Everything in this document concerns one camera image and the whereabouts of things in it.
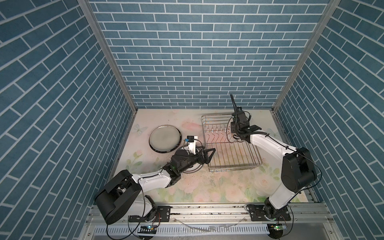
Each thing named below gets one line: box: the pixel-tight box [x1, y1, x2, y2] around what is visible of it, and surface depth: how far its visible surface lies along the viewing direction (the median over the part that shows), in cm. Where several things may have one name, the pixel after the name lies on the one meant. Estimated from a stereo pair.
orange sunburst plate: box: [183, 163, 204, 174], surface depth 88 cm
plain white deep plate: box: [149, 125, 182, 154], surface depth 101 cm
